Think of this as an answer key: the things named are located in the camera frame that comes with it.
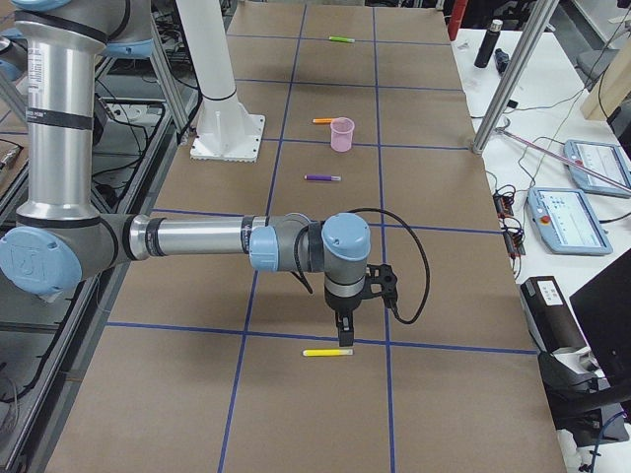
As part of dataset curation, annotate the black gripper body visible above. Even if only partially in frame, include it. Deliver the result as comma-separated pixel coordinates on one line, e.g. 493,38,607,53
324,290,362,325

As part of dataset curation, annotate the yellow highlighter pen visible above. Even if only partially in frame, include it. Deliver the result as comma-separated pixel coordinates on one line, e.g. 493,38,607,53
302,348,354,358

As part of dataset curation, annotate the purple highlighter pen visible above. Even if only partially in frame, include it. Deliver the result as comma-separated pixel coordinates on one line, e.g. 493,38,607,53
304,174,342,182

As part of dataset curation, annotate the green highlighter pen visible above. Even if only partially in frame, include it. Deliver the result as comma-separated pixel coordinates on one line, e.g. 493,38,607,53
328,35,356,43

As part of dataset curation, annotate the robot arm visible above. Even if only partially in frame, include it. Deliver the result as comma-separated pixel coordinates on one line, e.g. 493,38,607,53
1,1,371,347

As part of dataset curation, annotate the pink mesh pen holder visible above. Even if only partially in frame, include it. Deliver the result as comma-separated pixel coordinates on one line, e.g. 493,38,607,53
329,117,355,153

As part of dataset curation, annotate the black box device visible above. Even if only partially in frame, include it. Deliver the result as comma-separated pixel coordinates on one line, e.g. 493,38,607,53
520,276,587,355

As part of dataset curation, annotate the metal reacher rod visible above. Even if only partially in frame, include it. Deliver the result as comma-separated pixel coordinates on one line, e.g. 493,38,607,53
492,119,630,194

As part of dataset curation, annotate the near teach pendant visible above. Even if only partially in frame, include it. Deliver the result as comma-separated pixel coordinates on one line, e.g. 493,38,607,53
526,187,613,256

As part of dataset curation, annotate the teach pendant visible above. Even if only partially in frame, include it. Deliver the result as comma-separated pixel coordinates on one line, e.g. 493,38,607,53
564,140,630,198
526,187,613,256

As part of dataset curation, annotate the black monitor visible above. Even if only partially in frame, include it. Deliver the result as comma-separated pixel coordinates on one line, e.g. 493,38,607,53
570,250,630,383

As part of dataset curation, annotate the black water bottle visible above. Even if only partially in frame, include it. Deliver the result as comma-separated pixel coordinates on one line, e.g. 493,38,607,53
474,19,503,68

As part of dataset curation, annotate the far teach pendant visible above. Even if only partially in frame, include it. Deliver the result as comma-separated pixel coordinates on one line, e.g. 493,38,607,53
564,140,630,198

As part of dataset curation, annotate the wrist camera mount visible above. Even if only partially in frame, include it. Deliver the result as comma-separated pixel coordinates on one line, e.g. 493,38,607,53
362,264,398,313

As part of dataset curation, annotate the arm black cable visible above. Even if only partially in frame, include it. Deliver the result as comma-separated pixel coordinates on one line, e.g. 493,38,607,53
347,206,432,325

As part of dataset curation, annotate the white camera pillar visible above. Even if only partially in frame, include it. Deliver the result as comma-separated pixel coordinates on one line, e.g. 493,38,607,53
176,0,265,163

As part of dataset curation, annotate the aluminium frame post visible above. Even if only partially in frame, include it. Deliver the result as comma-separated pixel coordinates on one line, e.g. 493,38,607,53
471,0,559,155

